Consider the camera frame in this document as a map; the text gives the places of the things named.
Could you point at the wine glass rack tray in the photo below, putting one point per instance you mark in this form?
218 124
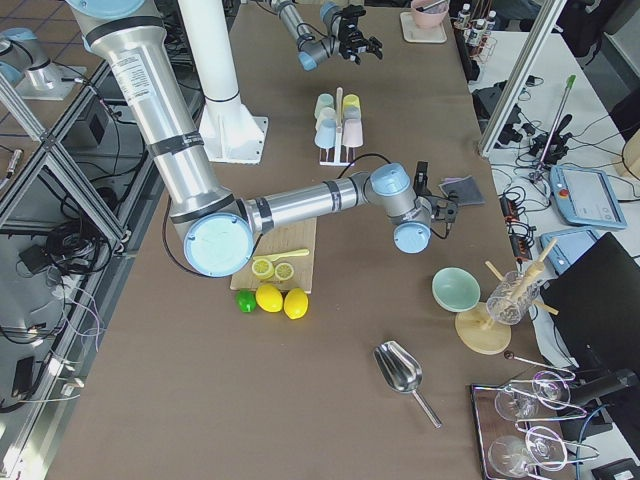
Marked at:
518 426

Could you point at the wooden cutting board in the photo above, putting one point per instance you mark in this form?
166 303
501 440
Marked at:
293 237

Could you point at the grey folded cloth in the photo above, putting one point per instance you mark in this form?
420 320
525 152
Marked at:
464 188

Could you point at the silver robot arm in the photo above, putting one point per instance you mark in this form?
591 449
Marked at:
314 46
218 230

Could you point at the metal rod green tip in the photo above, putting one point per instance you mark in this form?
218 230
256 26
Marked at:
569 84

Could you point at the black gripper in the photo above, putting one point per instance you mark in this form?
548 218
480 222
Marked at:
356 40
442 211

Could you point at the beige tray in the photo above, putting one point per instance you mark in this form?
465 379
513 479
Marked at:
414 33

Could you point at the white cup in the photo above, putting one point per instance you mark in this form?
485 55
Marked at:
326 113

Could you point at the copper wire bottle rack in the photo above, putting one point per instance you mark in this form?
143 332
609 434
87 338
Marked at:
473 26

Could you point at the lemon half slice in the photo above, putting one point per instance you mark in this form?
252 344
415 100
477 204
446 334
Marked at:
262 269
284 271

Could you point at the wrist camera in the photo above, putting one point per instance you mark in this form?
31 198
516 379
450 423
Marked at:
420 182
352 13

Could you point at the mint green cup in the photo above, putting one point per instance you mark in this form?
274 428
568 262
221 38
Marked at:
324 100

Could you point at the black laptop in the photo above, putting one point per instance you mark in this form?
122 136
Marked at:
598 303

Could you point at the pink bowl with ice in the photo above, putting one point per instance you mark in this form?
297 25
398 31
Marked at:
430 18

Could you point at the yellow cup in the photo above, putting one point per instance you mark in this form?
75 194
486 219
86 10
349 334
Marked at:
351 100

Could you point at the green bowl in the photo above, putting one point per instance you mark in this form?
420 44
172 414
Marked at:
455 289

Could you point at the metal muddler in bowl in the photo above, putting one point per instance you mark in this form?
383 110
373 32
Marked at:
432 5

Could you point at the clear glass mug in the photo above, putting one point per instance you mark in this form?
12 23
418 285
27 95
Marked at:
506 308

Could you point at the metal scoop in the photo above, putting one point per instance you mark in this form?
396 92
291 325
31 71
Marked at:
403 374

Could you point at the grey cup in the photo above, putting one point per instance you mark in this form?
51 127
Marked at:
351 113

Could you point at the yellow plastic knife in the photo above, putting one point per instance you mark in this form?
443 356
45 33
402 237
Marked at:
302 252

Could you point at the blue teach pendant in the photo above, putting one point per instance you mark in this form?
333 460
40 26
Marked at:
586 197
570 246

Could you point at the wooden mug tree stand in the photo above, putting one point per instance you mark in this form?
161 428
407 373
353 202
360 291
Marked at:
479 331

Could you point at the white wire cup holder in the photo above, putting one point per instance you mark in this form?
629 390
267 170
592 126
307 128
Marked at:
339 155

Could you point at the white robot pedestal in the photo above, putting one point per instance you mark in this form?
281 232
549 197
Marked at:
231 134

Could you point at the whole yellow lemon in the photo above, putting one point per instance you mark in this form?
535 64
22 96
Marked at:
296 304

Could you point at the aluminium frame post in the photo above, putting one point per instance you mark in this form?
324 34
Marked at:
541 29

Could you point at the pink cup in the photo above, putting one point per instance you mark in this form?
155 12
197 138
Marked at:
352 136

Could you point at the light blue cup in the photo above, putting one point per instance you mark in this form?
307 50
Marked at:
325 134

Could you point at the green lime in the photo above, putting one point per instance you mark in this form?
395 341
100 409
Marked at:
246 301

